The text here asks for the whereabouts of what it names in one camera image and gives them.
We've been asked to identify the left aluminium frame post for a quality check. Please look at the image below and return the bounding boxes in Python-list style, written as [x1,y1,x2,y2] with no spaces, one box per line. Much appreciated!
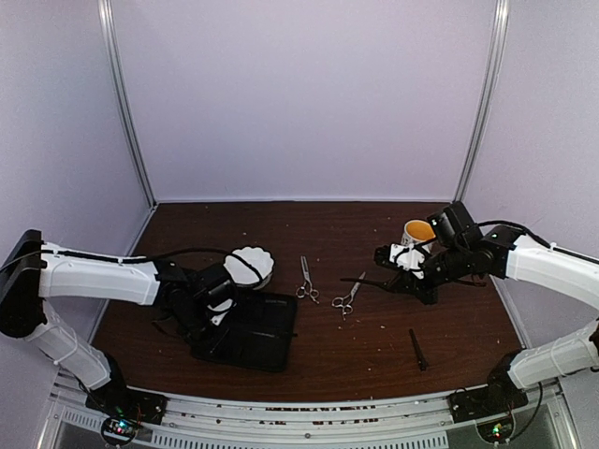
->
[97,0,157,209]

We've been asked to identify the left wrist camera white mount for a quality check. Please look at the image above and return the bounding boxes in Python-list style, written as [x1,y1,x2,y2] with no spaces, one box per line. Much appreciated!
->
[208,299,236,326]

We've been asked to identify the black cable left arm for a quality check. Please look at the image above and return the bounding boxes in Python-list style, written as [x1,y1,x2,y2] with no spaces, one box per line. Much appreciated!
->
[55,247,268,282]

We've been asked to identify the black zip tool case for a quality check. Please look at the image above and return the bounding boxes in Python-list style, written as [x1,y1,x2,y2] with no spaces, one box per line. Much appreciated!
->
[190,291,298,372]

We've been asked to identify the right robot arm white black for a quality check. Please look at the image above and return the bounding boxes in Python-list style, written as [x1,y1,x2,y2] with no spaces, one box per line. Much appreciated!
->
[373,201,598,413]

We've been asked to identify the silver scissors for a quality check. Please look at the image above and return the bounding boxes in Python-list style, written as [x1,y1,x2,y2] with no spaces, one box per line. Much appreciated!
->
[296,255,320,304]
[331,272,366,321]

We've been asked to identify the black hair clip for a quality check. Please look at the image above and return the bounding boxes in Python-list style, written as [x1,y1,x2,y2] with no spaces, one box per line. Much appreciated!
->
[408,328,429,371]
[340,278,387,290]

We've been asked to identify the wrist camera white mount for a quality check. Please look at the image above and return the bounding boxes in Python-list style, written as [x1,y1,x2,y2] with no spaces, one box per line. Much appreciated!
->
[208,299,236,326]
[373,243,431,272]

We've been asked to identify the aluminium frame post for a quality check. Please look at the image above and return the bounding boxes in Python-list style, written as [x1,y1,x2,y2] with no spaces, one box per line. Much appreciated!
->
[97,0,157,209]
[453,0,511,201]

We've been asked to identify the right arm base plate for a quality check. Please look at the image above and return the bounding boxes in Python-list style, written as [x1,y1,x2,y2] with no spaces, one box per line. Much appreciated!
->
[447,385,529,423]

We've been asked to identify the right aluminium frame post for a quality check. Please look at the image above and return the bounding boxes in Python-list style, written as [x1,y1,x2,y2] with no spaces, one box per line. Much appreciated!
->
[453,0,511,201]

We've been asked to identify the white scalloped bowl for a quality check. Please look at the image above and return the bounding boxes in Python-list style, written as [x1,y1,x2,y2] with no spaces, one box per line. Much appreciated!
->
[224,246,275,290]

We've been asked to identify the aluminium front rail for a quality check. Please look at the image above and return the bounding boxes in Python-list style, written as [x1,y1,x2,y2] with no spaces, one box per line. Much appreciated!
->
[37,369,581,449]

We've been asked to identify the white patterned mug yellow inside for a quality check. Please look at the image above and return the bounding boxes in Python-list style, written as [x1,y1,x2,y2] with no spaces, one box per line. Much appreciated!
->
[401,220,436,251]

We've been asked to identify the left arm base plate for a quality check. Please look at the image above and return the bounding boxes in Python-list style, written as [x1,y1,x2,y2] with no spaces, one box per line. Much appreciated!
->
[85,388,168,425]

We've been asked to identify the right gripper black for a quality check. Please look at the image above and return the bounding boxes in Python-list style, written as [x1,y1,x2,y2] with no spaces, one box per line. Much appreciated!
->
[388,243,471,306]

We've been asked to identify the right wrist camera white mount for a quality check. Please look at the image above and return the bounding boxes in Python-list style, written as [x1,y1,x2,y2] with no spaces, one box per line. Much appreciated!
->
[373,243,431,272]

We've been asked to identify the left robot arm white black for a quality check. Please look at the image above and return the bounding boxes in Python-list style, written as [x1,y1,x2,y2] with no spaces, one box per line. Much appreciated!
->
[1,229,238,415]

